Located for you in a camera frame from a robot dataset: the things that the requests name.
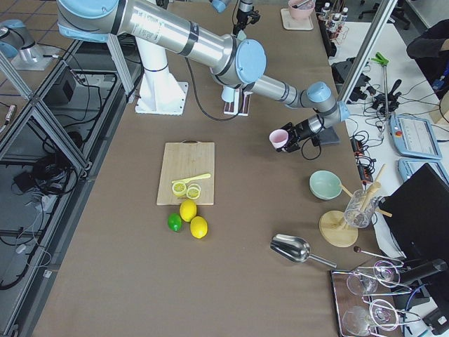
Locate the pink bowl with cubes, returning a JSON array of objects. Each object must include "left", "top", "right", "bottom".
[{"left": 288, "top": 0, "right": 315, "bottom": 20}]

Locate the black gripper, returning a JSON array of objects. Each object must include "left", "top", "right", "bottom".
[
  {"left": 276, "top": 121, "right": 312, "bottom": 153},
  {"left": 234, "top": 9, "right": 260, "bottom": 32}
]

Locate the green handled reach grabber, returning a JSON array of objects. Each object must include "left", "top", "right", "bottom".
[{"left": 371, "top": 52, "right": 390, "bottom": 121}]

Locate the light blue cup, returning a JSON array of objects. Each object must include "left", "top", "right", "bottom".
[{"left": 221, "top": 86, "right": 235, "bottom": 103}]

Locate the green cup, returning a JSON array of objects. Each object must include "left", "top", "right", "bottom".
[{"left": 238, "top": 30, "right": 246, "bottom": 40}]

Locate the grey folded cloth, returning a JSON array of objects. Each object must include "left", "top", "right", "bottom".
[{"left": 311, "top": 127, "right": 340, "bottom": 147}]

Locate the green lime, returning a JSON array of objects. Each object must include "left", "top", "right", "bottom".
[{"left": 167, "top": 213, "right": 182, "bottom": 232}]

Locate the round wooden stand base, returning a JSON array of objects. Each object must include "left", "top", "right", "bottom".
[{"left": 319, "top": 211, "right": 358, "bottom": 248}]

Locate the yellow plastic knife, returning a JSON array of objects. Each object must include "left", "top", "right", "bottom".
[{"left": 171, "top": 173, "right": 211, "bottom": 184}]

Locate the black monitor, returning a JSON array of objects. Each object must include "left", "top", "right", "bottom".
[{"left": 380, "top": 164, "right": 448, "bottom": 261}]

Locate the glass mug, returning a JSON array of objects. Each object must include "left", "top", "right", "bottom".
[{"left": 344, "top": 190, "right": 379, "bottom": 228}]

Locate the blue teach pendant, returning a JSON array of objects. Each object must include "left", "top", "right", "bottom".
[
  {"left": 389, "top": 115, "right": 443, "bottom": 160},
  {"left": 397, "top": 158, "right": 448, "bottom": 183}
]

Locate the pink cup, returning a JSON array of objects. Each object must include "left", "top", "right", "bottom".
[{"left": 269, "top": 128, "right": 289, "bottom": 149}]

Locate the cream plastic tray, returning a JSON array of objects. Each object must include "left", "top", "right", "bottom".
[{"left": 281, "top": 8, "right": 314, "bottom": 31}]

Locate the mint green bowl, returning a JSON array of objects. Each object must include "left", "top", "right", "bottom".
[{"left": 309, "top": 170, "right": 342, "bottom": 200}]

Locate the yellow lemon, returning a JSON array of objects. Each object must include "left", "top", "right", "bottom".
[
  {"left": 190, "top": 216, "right": 208, "bottom": 239},
  {"left": 180, "top": 199, "right": 197, "bottom": 223}
]

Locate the steel scoop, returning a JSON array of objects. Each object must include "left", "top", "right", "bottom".
[{"left": 270, "top": 234, "right": 337, "bottom": 269}]

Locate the seated person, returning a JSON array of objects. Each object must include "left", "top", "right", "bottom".
[{"left": 406, "top": 19, "right": 448, "bottom": 99}]

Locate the wooden cutting board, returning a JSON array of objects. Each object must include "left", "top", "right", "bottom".
[{"left": 156, "top": 142, "right": 215, "bottom": 206}]

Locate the white wire cup holder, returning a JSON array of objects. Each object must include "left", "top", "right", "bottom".
[{"left": 223, "top": 88, "right": 253, "bottom": 116}]

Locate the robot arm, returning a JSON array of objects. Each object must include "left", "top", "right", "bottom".
[
  {"left": 57, "top": 1, "right": 349, "bottom": 152},
  {"left": 209, "top": 0, "right": 260, "bottom": 36}
]

